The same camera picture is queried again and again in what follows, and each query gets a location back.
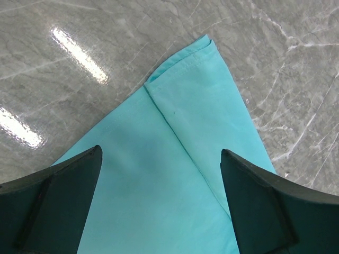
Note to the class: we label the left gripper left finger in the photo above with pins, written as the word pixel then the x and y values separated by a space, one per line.
pixel 46 211

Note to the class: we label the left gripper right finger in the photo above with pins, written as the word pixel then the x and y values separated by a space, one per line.
pixel 271 214

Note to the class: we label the teal t shirt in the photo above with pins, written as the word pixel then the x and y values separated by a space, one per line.
pixel 160 187

